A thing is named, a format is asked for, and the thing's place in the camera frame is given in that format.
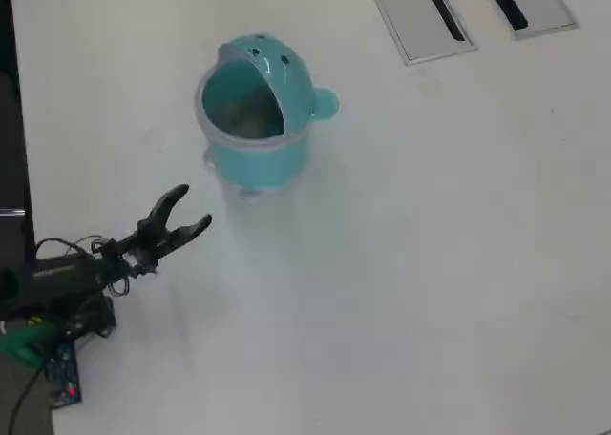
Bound thick black power cable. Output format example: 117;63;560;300
8;358;52;435

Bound green table clamp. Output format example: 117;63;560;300
0;322;64;367

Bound thin black servo wires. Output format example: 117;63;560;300
34;234;133;299

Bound grey desk cable grommet plate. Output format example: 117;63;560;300
481;0;581;41
365;0;479;67

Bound teal whale-shaped bin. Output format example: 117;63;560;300
194;31;341;202

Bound black desk edge panel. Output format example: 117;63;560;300
0;0;37;264

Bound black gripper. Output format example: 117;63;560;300
92;183;214;280

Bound blue circuit board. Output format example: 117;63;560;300
41;342;84;410

